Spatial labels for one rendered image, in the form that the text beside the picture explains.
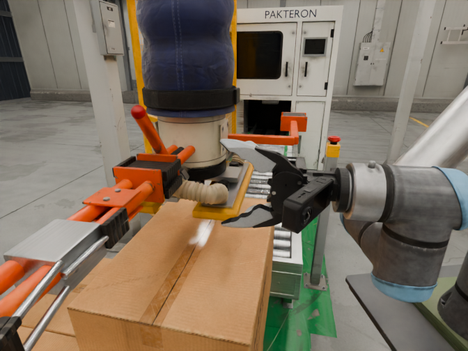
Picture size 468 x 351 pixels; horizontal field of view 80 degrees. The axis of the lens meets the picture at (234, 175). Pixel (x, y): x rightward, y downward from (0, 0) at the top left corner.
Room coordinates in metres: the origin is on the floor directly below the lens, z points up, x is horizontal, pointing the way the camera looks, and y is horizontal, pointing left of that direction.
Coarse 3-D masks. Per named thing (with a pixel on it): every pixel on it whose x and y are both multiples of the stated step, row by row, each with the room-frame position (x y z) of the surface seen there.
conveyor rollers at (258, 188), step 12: (264, 144) 3.13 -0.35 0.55; (288, 156) 2.72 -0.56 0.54; (252, 180) 2.07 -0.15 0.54; (264, 180) 2.06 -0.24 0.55; (252, 192) 1.88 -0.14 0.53; (264, 192) 1.86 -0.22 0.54; (276, 228) 1.40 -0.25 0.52; (276, 240) 1.24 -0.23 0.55; (288, 240) 1.30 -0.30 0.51; (276, 252) 1.15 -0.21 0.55; (288, 252) 1.14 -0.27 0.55
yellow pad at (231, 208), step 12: (252, 168) 0.80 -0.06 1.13; (240, 180) 0.69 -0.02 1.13; (228, 192) 0.61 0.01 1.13; (240, 192) 0.62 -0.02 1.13; (204, 204) 0.55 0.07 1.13; (216, 204) 0.55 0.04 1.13; (228, 204) 0.55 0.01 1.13; (240, 204) 0.57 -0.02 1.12; (204, 216) 0.53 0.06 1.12; (216, 216) 0.52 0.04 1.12; (228, 216) 0.52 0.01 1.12
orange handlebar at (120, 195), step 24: (288, 144) 0.70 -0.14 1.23; (96, 192) 0.37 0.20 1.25; (120, 192) 0.37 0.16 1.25; (144, 192) 0.38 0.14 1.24; (72, 216) 0.31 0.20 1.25; (96, 216) 0.33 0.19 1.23; (0, 288) 0.20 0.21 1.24; (24, 288) 0.19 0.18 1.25; (48, 288) 0.20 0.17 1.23; (0, 312) 0.16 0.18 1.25
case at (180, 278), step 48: (144, 240) 0.68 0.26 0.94; (192, 240) 0.68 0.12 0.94; (240, 240) 0.68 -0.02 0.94; (96, 288) 0.50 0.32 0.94; (144, 288) 0.50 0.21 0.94; (192, 288) 0.50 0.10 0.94; (240, 288) 0.50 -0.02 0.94; (96, 336) 0.43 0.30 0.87; (144, 336) 0.41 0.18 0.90; (192, 336) 0.38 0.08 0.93; (240, 336) 0.38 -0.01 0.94
